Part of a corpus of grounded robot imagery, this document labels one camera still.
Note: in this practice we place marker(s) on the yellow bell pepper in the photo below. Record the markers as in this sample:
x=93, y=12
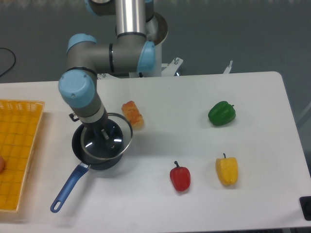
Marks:
x=227, y=170

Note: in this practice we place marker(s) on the orange item in basket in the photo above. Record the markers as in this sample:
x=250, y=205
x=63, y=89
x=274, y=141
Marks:
x=2, y=163

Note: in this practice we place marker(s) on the red bell pepper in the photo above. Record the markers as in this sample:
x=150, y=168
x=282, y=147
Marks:
x=180, y=177

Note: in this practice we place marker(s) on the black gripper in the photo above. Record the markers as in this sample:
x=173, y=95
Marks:
x=93, y=121

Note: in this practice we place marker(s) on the yellow woven basket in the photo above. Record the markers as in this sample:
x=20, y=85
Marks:
x=19, y=123

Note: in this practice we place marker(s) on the dark blue saucepan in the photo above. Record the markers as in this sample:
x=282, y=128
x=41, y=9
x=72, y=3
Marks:
x=82, y=168

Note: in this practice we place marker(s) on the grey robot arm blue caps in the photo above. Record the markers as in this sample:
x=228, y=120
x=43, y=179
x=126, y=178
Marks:
x=132, y=52

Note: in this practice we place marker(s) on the green bell pepper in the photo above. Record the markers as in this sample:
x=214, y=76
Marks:
x=222, y=113

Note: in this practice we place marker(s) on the white table frame bracket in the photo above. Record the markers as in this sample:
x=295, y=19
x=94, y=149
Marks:
x=167, y=70

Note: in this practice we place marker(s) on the toy bread loaf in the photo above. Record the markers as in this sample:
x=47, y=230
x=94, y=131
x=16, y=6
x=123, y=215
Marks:
x=133, y=115

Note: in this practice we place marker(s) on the glass pot lid blue knob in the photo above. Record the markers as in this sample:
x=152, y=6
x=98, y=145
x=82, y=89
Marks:
x=108, y=143

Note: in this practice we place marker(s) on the black device at table edge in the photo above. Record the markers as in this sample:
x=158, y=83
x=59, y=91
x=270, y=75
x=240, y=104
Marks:
x=305, y=203

